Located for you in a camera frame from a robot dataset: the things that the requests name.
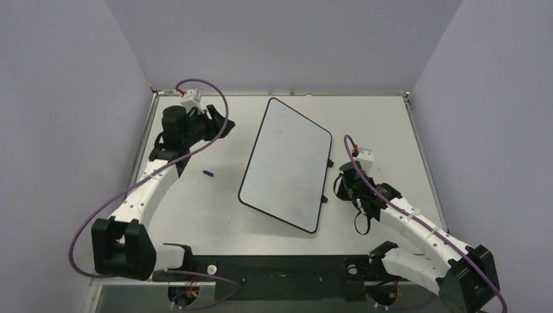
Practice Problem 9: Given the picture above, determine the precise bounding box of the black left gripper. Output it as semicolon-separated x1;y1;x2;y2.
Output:
183;106;234;148

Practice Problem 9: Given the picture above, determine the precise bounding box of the black framed whiteboard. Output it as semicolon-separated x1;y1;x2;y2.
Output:
238;97;333;234

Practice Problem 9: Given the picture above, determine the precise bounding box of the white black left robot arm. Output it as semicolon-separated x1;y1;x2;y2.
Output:
91;105;235;280

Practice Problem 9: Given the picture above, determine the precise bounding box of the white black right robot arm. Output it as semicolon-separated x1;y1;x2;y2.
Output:
335;161;508;312

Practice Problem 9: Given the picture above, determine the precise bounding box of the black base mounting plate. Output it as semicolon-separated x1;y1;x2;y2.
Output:
153;254;396;301

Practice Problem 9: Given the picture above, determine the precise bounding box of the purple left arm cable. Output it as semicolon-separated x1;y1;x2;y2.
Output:
68;78;243;312

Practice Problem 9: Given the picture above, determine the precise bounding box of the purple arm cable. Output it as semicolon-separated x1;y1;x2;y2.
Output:
68;78;243;312
343;134;509;313

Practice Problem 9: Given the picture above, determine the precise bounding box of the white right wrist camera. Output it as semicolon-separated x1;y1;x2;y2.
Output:
353;145;375;174

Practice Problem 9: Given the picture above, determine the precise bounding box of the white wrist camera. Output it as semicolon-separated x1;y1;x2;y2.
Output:
353;145;375;174
179;87;205;112

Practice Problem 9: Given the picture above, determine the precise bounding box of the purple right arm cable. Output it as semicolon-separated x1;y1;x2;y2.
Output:
343;134;509;313

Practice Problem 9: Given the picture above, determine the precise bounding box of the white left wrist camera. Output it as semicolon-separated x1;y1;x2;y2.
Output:
179;87;205;112

